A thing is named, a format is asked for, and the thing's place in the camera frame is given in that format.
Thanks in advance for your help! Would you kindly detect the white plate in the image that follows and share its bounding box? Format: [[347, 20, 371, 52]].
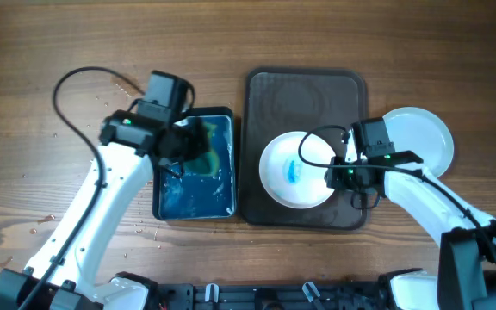
[[258, 131, 336, 209], [342, 106, 455, 178]]

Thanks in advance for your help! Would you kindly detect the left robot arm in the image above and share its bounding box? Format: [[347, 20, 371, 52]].
[[0, 71, 209, 309]]

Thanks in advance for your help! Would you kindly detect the white plate bottom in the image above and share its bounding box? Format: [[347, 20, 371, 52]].
[[342, 106, 455, 178]]

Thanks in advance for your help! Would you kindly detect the dark brown serving tray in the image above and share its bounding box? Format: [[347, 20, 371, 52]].
[[237, 67, 368, 233]]

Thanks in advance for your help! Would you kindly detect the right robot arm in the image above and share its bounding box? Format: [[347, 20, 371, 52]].
[[325, 115, 496, 309]]

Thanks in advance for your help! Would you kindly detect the white plate top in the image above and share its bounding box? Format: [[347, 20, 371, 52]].
[[258, 131, 336, 209]]

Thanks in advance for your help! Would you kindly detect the black water basin tray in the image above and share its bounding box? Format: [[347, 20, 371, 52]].
[[152, 107, 237, 221]]

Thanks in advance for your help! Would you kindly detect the green yellow sponge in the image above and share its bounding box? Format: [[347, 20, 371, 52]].
[[184, 121, 220, 177]]

